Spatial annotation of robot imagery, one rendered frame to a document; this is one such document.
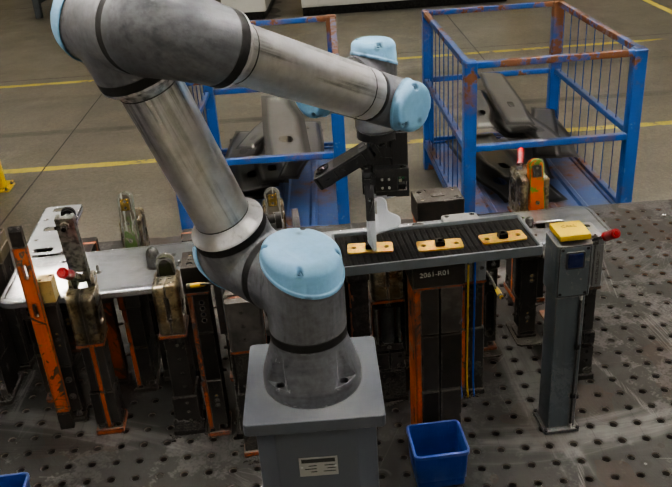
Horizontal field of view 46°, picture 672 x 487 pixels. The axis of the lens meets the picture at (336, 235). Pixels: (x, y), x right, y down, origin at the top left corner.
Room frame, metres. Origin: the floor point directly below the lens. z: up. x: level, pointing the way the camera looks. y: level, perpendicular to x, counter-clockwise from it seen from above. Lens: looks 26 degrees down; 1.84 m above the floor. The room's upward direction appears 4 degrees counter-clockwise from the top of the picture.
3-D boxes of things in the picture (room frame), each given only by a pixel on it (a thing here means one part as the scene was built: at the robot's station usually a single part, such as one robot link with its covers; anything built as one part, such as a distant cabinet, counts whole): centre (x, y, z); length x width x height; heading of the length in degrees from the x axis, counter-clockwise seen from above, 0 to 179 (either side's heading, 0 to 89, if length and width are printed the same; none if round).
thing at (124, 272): (1.64, 0.06, 1.00); 1.38 x 0.22 x 0.02; 95
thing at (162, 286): (1.41, 0.35, 0.88); 0.11 x 0.09 x 0.37; 5
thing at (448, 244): (1.30, -0.19, 1.17); 0.08 x 0.04 x 0.01; 92
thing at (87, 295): (1.43, 0.53, 0.88); 0.07 x 0.06 x 0.35; 5
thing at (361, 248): (1.31, -0.06, 1.17); 0.08 x 0.04 x 0.01; 87
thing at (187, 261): (1.40, 0.28, 0.91); 0.07 x 0.05 x 0.42; 5
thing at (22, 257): (1.43, 0.63, 0.95); 0.03 x 0.01 x 0.50; 95
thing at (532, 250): (1.31, -0.18, 1.16); 0.37 x 0.14 x 0.02; 95
